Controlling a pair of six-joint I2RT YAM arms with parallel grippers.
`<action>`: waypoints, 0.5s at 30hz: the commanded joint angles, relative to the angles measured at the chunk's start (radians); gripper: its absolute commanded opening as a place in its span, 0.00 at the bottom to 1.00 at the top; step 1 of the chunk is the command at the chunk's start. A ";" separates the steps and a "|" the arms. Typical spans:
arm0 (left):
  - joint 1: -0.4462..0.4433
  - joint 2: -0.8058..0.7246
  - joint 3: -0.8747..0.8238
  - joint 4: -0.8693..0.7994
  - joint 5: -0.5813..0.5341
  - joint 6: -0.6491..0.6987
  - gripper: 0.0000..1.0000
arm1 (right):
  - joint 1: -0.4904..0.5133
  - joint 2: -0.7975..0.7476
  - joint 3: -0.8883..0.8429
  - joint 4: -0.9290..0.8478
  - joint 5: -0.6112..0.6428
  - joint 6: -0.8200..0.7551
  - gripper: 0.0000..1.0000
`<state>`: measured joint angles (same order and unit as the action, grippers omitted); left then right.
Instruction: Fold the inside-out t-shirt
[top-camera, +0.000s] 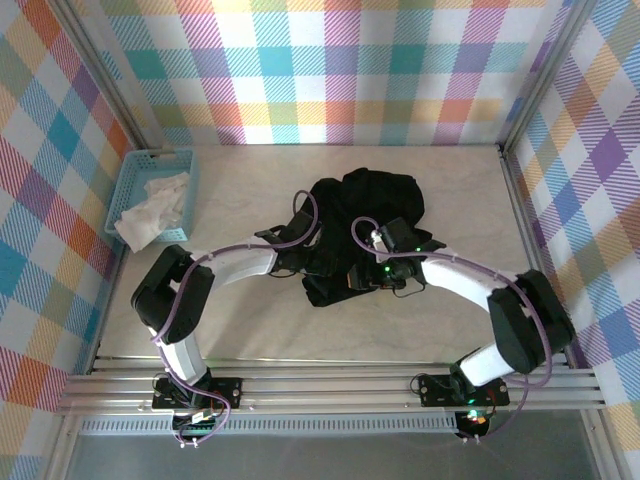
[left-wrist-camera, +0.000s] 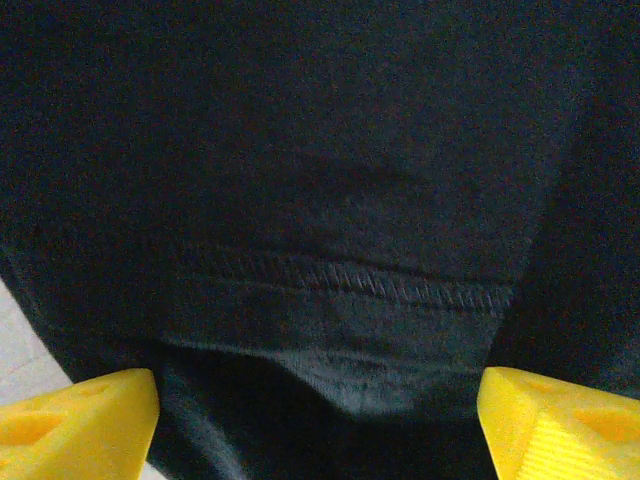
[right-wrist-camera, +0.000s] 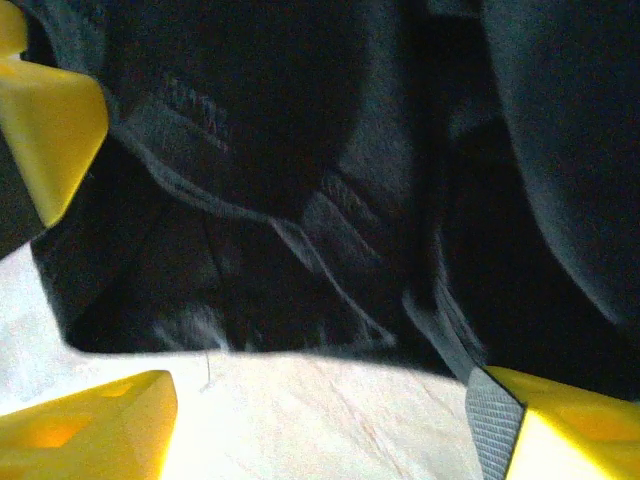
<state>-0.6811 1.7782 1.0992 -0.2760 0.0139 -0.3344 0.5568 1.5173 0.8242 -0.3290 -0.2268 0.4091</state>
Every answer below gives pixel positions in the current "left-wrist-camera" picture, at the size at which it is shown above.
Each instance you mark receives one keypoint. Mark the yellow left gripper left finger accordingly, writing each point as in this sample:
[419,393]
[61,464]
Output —
[75,430]

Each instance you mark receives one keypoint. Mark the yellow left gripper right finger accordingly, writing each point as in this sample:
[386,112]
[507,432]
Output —
[560,430]

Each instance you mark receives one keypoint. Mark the black printed t-shirt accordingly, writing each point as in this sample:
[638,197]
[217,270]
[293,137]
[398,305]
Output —
[320,175]

